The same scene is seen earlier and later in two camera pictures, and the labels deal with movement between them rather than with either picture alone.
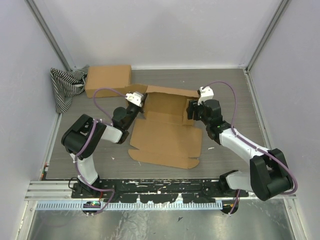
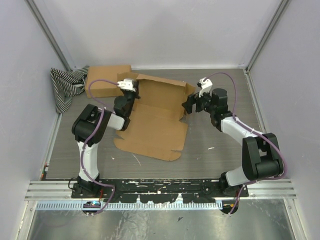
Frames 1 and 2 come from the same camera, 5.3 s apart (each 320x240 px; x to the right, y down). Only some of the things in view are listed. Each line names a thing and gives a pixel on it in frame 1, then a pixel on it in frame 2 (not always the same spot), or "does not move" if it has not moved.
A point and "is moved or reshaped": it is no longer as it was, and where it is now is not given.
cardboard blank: [165, 136] is moved or reshaped
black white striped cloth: [67, 85] does not move
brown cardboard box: [116, 77] does not move
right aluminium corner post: [282, 6] does not move
